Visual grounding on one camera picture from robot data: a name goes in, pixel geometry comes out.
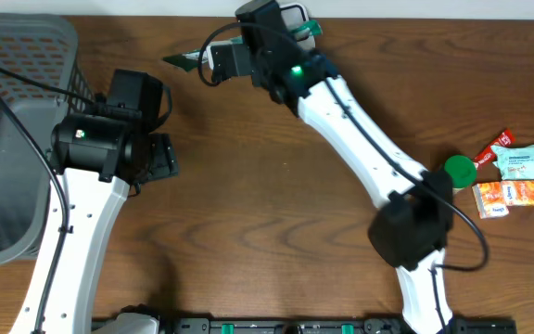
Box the green 3M gloves package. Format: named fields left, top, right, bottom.
left=162, top=19, right=323, bottom=72

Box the grey plastic mesh basket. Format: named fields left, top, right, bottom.
left=0, top=13, right=93, bottom=264

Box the green lid cream jar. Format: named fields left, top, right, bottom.
left=443, top=155, right=477, bottom=192

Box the red Nescafe coffee stick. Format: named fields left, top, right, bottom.
left=473, top=128, right=515, bottom=170

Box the orange tissue packet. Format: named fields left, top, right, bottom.
left=472, top=182, right=509, bottom=219

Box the small orange box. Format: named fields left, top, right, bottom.
left=501, top=180, right=534, bottom=206

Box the teal and orange sachet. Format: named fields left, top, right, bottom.
left=491, top=144, right=534, bottom=180

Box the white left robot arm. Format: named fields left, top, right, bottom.
left=11, top=111, right=178, bottom=333

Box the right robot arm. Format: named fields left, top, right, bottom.
left=235, top=1, right=453, bottom=333

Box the white barcode scanner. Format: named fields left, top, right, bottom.
left=280, top=2, right=322, bottom=50

